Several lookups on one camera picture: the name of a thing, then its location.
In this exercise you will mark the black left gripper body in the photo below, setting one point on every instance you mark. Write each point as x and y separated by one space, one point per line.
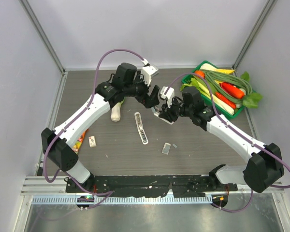
143 98

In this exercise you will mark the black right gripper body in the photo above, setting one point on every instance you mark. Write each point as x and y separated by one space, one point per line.
175 109

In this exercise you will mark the white stapler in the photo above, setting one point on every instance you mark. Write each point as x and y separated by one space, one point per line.
140 128

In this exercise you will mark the staples tray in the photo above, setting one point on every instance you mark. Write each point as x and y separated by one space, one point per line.
166 148

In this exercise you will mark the staples box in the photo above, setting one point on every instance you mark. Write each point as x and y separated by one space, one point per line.
92 141

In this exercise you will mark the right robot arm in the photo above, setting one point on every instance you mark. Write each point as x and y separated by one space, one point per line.
261 168

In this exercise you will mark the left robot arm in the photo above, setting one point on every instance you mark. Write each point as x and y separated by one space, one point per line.
127 81

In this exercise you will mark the green bok choy toy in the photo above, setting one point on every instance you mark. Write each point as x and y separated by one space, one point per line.
116 112

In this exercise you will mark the pale green leek toy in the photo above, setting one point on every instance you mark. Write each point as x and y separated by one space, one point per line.
202 87

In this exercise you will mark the orange pumpkin toy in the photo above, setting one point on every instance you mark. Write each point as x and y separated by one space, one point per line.
200 74

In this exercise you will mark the red chili pepper toy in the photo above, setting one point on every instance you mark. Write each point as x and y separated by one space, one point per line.
225 100

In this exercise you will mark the green long beans bundle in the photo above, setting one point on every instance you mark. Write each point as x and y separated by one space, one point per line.
213 76

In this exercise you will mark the white radish toy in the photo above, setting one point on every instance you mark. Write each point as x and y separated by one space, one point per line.
207 66

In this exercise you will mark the orange carrot toy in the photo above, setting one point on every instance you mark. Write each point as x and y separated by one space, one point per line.
232 90

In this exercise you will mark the yellow corn toy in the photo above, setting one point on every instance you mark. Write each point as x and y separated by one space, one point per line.
225 71

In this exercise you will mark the green lettuce leaf toy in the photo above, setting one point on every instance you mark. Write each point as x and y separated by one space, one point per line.
251 98

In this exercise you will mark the colourful snack packet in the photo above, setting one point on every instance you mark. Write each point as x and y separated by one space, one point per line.
78 143

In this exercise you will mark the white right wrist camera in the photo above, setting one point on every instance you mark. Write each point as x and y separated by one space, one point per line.
167 93

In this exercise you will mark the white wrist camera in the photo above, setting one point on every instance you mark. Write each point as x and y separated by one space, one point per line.
148 71
167 93

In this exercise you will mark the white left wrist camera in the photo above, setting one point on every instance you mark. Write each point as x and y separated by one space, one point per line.
148 71

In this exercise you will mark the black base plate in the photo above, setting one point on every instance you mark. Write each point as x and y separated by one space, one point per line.
154 186

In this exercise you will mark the perforated cable duct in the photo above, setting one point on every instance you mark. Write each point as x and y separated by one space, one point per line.
85 199

